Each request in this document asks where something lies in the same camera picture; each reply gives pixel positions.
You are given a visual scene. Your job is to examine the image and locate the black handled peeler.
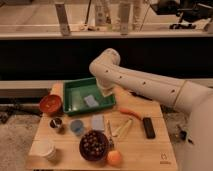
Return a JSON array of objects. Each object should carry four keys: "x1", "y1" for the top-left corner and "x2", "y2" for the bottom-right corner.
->
[{"x1": 130, "y1": 91, "x2": 153, "y2": 101}]

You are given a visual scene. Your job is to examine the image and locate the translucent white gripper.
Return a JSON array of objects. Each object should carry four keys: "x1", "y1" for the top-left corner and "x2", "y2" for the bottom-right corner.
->
[{"x1": 97, "y1": 80, "x2": 114, "y2": 97}]

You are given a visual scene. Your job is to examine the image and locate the orange fruit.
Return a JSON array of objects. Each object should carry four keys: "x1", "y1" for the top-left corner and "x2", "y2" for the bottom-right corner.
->
[{"x1": 107, "y1": 150, "x2": 122, "y2": 166}]

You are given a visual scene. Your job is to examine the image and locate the orange carrot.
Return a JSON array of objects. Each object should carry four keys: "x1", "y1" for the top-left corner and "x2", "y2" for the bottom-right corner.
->
[{"x1": 118, "y1": 108, "x2": 141, "y2": 120}]

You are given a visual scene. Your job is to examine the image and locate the black remote control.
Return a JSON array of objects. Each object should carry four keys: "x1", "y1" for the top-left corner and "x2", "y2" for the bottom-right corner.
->
[{"x1": 143, "y1": 117, "x2": 155, "y2": 139}]

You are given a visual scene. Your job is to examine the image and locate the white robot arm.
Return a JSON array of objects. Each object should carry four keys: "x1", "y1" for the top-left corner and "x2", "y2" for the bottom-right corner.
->
[{"x1": 89, "y1": 48, "x2": 213, "y2": 171}]

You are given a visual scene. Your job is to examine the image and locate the metal fork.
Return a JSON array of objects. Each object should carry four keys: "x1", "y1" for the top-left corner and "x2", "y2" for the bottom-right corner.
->
[{"x1": 107, "y1": 121, "x2": 115, "y2": 150}]

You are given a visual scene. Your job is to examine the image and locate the red bowl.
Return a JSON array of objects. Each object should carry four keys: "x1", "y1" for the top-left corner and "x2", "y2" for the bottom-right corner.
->
[{"x1": 39, "y1": 94, "x2": 62, "y2": 116}]

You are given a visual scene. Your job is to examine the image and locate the blue plastic cup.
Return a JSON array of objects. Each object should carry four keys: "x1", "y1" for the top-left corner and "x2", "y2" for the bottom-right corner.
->
[{"x1": 70, "y1": 120, "x2": 84, "y2": 136}]

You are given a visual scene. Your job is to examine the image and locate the dark bowl with nuts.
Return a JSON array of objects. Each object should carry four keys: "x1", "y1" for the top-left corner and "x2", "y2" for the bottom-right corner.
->
[{"x1": 79, "y1": 130, "x2": 109, "y2": 162}]

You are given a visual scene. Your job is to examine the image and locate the wooden table board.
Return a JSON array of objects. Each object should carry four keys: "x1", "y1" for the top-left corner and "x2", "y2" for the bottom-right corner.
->
[{"x1": 26, "y1": 86, "x2": 178, "y2": 171}]

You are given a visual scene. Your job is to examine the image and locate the green plastic tray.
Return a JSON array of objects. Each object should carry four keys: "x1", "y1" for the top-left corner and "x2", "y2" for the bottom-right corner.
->
[{"x1": 63, "y1": 77, "x2": 116, "y2": 116}]

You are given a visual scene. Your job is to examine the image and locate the grey blue sponge block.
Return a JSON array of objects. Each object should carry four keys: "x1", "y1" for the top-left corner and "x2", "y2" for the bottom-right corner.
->
[{"x1": 91, "y1": 115, "x2": 104, "y2": 131}]

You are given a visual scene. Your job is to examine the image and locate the small metal cup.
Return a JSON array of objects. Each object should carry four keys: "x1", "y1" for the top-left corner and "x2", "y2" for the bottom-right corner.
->
[{"x1": 49, "y1": 117, "x2": 63, "y2": 133}]

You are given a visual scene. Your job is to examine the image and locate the light blue sponge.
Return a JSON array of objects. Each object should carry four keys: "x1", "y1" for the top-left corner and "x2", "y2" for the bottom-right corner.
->
[{"x1": 84, "y1": 95, "x2": 99, "y2": 107}]

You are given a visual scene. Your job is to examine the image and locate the yellow banana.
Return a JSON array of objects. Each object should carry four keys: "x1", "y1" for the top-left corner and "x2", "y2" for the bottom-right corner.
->
[{"x1": 112, "y1": 118, "x2": 133, "y2": 139}]

